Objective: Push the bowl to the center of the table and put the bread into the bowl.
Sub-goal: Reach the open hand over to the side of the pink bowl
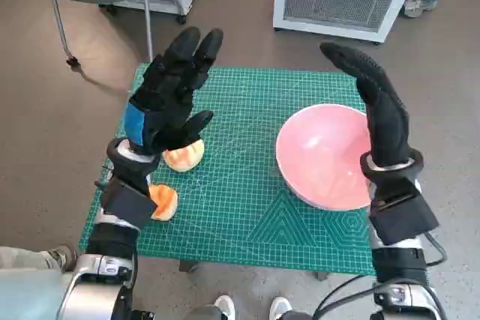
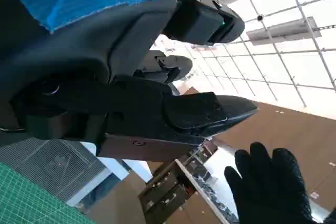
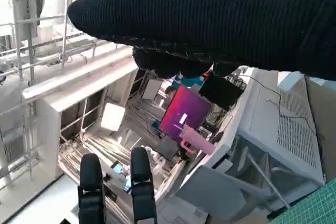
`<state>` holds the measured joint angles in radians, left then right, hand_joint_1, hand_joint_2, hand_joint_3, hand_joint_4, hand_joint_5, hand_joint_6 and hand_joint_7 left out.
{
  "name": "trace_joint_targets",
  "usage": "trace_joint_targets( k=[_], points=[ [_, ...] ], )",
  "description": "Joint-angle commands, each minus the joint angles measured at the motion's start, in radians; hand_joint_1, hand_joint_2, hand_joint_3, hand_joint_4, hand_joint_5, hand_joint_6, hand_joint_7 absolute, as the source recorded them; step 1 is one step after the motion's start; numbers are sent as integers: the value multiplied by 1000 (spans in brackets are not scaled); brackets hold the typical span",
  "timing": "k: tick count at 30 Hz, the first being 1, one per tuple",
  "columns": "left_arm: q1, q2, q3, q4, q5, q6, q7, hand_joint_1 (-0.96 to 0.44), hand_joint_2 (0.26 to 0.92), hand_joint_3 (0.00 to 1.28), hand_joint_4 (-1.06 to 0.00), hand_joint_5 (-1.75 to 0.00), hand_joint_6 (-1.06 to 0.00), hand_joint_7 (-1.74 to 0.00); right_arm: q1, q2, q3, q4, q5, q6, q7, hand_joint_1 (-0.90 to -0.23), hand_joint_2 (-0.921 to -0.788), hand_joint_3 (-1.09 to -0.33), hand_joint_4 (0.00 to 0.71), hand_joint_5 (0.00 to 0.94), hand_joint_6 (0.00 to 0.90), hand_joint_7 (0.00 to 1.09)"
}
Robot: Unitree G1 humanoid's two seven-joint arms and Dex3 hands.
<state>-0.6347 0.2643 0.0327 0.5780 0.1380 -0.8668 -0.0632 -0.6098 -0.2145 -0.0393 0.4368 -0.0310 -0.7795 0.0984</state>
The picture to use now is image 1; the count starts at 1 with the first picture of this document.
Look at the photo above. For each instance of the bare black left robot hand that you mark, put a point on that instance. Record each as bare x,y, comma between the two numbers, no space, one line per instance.
168,84

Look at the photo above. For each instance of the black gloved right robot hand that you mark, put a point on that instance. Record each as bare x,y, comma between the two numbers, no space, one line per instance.
388,125

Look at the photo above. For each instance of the pink bowl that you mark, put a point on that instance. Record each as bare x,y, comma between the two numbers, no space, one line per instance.
322,155

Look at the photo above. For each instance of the round toy bread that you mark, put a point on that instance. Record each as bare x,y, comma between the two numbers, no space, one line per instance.
185,159

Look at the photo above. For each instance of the long toy bread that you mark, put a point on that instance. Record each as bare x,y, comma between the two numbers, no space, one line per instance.
167,204

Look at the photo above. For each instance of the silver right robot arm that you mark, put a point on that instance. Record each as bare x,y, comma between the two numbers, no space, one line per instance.
399,264

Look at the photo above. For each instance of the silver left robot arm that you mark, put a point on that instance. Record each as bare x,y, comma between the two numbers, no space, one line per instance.
108,245

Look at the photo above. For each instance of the metal pole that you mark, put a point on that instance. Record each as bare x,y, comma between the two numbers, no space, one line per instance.
147,9

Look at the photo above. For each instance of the green cutting mat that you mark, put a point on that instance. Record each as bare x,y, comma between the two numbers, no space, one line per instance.
240,185

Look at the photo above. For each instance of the black table foot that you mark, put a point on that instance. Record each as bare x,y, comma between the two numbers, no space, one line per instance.
322,276
187,265

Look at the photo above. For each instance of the white shoe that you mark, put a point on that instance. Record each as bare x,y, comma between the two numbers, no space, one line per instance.
279,307
225,307

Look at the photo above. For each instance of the black robot body part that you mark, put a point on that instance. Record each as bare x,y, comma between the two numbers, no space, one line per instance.
142,314

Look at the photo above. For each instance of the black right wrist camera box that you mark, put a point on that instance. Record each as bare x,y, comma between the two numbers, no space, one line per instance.
407,219

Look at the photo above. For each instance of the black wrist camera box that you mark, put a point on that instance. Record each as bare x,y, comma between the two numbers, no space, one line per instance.
125,204
407,219

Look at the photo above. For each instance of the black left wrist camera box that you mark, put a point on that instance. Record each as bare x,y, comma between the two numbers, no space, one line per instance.
125,204

